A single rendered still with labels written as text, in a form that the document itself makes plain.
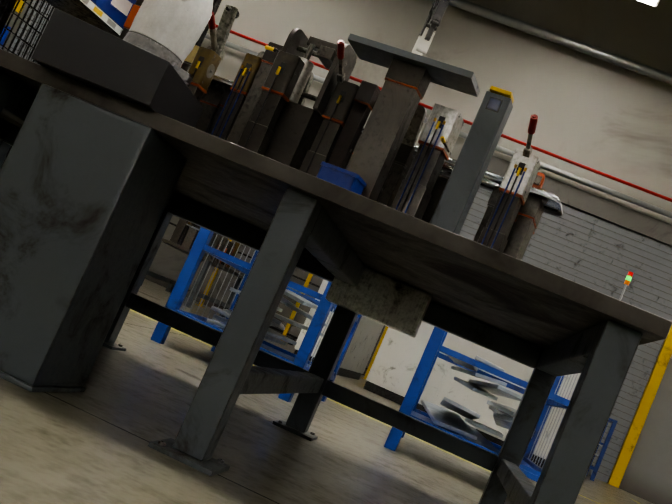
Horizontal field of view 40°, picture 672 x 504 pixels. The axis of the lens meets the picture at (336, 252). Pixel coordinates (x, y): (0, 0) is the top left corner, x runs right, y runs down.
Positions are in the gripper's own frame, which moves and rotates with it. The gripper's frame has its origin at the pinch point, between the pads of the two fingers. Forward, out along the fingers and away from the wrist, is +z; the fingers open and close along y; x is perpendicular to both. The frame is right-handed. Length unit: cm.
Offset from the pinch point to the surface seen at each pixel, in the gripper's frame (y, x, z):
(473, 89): -6.8, -16.9, 6.5
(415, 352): 793, -216, 59
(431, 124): 7.0, -12.3, 16.6
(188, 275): 241, 39, 83
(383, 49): -3.7, 9.6, 6.3
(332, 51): 18.3, 21.5, 6.6
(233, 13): 43, 54, 2
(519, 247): 7, -50, 38
